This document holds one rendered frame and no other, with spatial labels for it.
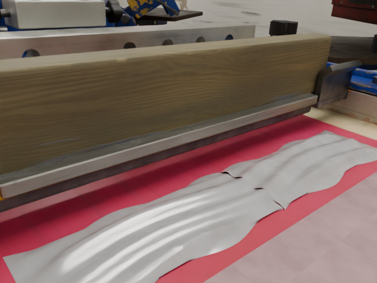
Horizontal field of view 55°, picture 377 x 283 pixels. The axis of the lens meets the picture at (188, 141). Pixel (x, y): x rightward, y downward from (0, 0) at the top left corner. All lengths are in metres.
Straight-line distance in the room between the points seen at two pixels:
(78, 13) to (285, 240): 0.42
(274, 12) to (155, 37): 2.23
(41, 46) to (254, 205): 0.32
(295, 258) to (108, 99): 0.16
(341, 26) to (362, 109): 1.98
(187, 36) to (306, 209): 0.38
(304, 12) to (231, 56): 2.30
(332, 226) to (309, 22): 2.36
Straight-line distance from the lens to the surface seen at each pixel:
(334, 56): 1.02
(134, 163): 0.31
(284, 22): 0.58
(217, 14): 3.12
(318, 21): 2.57
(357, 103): 0.52
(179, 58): 0.29
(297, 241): 0.26
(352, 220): 0.30
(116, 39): 0.52
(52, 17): 0.54
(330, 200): 0.32
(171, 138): 0.29
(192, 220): 0.25
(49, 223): 0.27
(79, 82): 0.25
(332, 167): 0.36
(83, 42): 0.50
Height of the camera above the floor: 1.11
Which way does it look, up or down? 24 degrees down
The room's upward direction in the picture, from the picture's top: 3 degrees clockwise
